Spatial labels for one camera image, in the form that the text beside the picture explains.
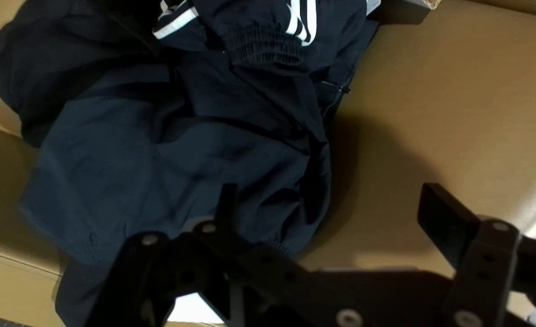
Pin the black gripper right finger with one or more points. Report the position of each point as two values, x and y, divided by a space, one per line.
482 266

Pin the black cloth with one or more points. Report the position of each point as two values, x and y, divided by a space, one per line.
55 79

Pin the tan leather sofa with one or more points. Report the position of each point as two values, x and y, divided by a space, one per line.
449 109

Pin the dark navy striped jacket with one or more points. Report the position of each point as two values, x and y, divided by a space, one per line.
158 182

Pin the white paper sheet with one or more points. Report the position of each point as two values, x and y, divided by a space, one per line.
195 311

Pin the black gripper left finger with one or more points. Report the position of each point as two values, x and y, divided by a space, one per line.
140 273

